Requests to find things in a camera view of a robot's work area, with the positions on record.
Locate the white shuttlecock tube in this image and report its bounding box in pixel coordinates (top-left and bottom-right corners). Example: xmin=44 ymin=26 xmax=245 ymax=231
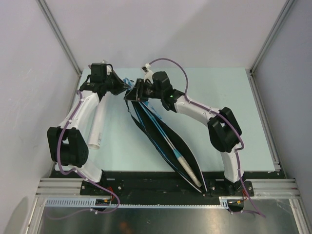
xmin=87 ymin=97 xmax=108 ymax=150

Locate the aluminium corner post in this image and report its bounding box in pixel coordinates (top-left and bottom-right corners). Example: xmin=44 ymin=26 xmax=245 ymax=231
xmin=36 ymin=0 xmax=82 ymax=76
xmin=249 ymin=0 xmax=297 ymax=74

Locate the left aluminium corner post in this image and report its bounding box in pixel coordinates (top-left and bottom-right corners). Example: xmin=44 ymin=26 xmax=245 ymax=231
xmin=36 ymin=0 xmax=82 ymax=76

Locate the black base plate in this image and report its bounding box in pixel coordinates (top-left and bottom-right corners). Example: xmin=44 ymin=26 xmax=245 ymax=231
xmin=49 ymin=170 xmax=288 ymax=205

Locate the aluminium frame rail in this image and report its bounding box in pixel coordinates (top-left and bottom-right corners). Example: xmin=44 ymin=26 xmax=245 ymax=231
xmin=36 ymin=178 xmax=300 ymax=210

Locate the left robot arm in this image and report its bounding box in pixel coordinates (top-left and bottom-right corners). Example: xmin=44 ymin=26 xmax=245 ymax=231
xmin=47 ymin=62 xmax=129 ymax=195

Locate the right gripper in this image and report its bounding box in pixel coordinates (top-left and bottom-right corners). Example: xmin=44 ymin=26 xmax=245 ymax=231
xmin=124 ymin=79 xmax=163 ymax=103

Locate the blue racket bag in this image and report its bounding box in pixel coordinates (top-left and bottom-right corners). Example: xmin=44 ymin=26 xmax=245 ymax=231
xmin=125 ymin=100 xmax=208 ymax=194

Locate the right aluminium corner post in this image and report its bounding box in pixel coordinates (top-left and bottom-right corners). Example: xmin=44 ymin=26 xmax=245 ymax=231
xmin=249 ymin=0 xmax=297 ymax=74

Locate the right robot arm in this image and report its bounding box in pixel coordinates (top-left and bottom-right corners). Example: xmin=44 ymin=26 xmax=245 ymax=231
xmin=124 ymin=72 xmax=244 ymax=195

